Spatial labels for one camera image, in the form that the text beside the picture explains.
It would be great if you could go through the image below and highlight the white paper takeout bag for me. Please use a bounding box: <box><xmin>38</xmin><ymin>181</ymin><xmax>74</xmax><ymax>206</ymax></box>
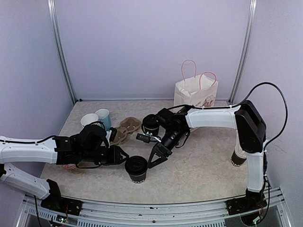
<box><xmin>173</xmin><ymin>71</ymin><xmax>218</xmax><ymax>107</ymax></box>

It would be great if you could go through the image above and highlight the aluminium front frame rail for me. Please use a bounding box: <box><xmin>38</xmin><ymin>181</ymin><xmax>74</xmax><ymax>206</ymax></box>
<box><xmin>16</xmin><ymin>188</ymin><xmax>294</xmax><ymax>227</ymax></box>

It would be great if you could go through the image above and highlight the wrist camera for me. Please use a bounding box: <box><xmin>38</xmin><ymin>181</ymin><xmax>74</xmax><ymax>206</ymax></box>
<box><xmin>106</xmin><ymin>127</ymin><xmax>117</xmax><ymax>142</ymax></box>
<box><xmin>136</xmin><ymin>133</ymin><xmax>161</xmax><ymax>143</ymax></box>

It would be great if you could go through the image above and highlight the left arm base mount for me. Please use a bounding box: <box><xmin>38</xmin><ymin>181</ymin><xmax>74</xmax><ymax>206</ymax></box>
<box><xmin>41</xmin><ymin>197</ymin><xmax>82</xmax><ymax>216</ymax></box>

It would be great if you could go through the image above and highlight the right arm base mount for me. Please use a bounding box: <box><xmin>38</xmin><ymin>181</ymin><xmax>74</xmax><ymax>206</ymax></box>
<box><xmin>225</xmin><ymin>195</ymin><xmax>267</xmax><ymax>215</ymax></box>

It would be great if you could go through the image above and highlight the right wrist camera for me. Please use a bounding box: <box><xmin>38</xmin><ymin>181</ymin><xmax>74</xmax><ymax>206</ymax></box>
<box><xmin>136</xmin><ymin>133</ymin><xmax>161</xmax><ymax>143</ymax></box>

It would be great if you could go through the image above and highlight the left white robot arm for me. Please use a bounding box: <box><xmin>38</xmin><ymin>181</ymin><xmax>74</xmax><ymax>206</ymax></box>
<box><xmin>0</xmin><ymin>124</ymin><xmax>129</xmax><ymax>210</ymax></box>

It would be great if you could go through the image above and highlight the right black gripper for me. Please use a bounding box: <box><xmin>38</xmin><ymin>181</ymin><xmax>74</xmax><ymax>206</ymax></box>
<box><xmin>147</xmin><ymin>128</ymin><xmax>187</xmax><ymax>168</ymax></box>

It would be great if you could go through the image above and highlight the black cup holding straws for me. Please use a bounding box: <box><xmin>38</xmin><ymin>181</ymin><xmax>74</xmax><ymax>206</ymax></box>
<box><xmin>230</xmin><ymin>143</ymin><xmax>247</xmax><ymax>167</ymax></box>

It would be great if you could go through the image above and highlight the black plastic cup lid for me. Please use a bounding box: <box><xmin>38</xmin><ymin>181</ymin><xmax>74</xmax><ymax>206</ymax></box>
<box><xmin>142</xmin><ymin>114</ymin><xmax>159</xmax><ymax>129</ymax></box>

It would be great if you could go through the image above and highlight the black paper coffee cup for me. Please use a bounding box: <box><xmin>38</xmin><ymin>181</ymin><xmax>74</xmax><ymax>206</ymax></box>
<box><xmin>142</xmin><ymin>114</ymin><xmax>160</xmax><ymax>136</ymax></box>

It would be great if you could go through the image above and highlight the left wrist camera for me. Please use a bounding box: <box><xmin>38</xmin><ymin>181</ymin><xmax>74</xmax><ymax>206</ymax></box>
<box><xmin>106</xmin><ymin>127</ymin><xmax>117</xmax><ymax>142</ymax></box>

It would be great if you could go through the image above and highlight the brown cardboard cup carrier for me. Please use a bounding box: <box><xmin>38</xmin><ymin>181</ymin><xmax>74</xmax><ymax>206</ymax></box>
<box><xmin>111</xmin><ymin>117</ymin><xmax>142</xmax><ymax>145</ymax></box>

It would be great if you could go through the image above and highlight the light blue ceramic mug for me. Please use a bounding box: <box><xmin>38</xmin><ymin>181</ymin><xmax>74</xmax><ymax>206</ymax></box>
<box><xmin>95</xmin><ymin>109</ymin><xmax>111</xmax><ymax>131</ymax></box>

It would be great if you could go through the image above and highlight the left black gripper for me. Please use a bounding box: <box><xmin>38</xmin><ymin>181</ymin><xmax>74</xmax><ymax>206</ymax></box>
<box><xmin>80</xmin><ymin>144</ymin><xmax>129</xmax><ymax>166</ymax></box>

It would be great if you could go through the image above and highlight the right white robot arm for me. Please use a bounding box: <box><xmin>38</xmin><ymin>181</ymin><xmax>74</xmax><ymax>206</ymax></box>
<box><xmin>148</xmin><ymin>100</ymin><xmax>266</xmax><ymax>210</ymax></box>

